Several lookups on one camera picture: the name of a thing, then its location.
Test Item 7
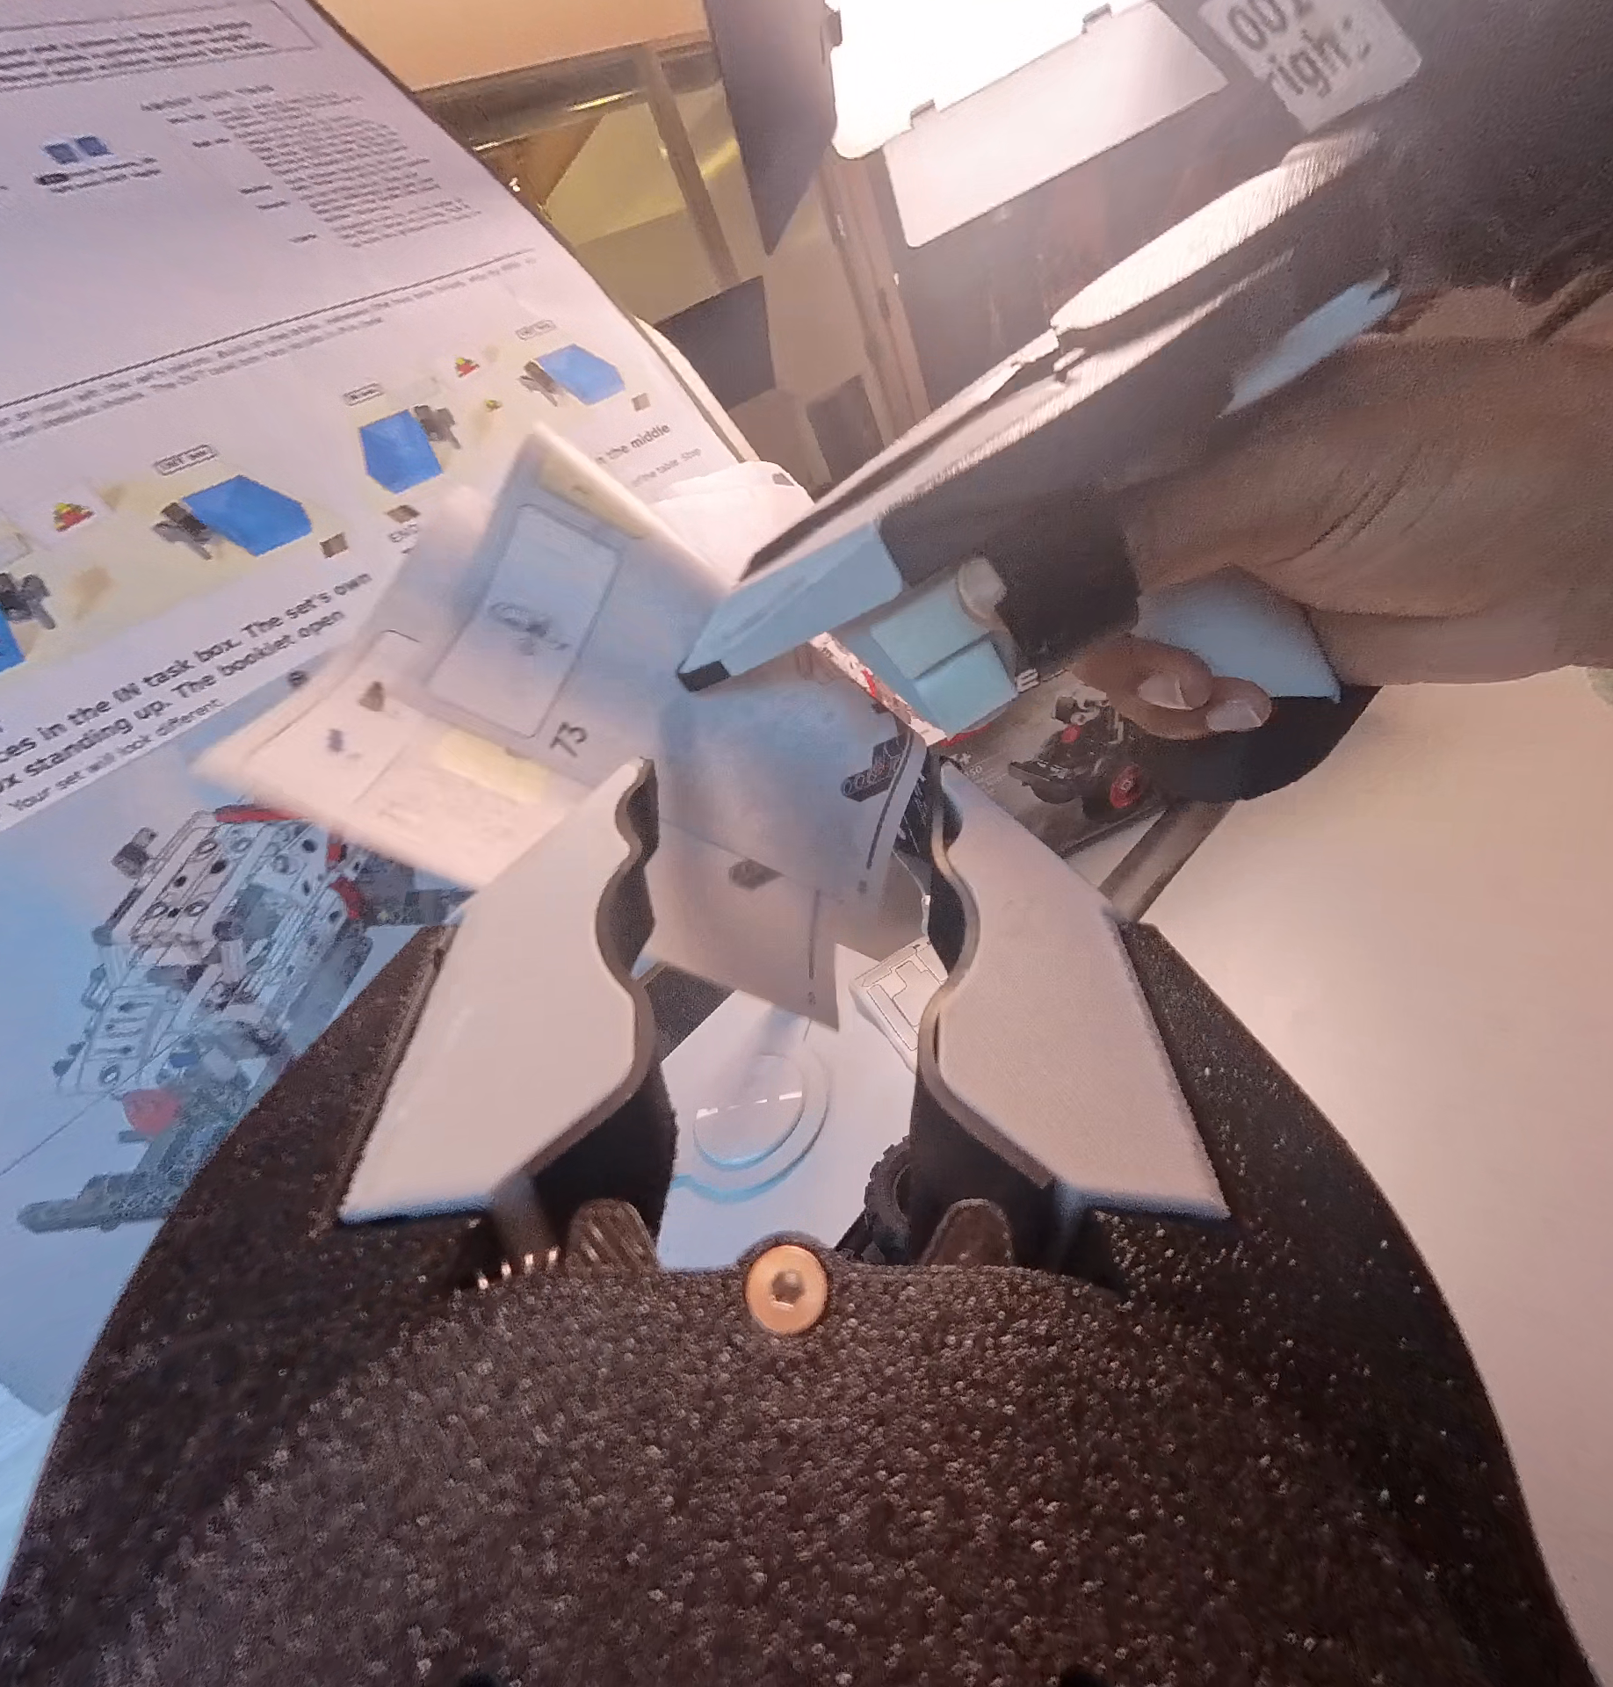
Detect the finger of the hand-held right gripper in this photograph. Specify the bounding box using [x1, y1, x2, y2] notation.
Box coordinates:
[675, 485, 1129, 699]
[735, 142, 1405, 602]

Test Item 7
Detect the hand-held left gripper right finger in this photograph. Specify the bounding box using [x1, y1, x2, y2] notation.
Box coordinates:
[912, 765, 1229, 1221]

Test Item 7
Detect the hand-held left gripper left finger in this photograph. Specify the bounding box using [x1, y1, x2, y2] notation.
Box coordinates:
[340, 765, 668, 1228]

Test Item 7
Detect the lego instruction booklet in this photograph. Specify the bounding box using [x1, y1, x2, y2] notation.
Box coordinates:
[0, 432, 935, 1584]

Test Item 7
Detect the lego set box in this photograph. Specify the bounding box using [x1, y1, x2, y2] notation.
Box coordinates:
[1005, 660, 1215, 859]

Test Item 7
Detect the person's right hand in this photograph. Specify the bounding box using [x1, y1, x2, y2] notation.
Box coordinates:
[1057, 291, 1613, 746]

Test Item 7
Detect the bright studio light panel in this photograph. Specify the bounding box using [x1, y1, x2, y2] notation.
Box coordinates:
[828, 0, 1234, 259]

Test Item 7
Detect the white book stand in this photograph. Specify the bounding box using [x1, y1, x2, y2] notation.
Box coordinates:
[654, 989, 925, 1208]

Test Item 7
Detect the printed instruction sheet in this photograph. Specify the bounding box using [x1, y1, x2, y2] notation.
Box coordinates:
[0, 0, 754, 852]

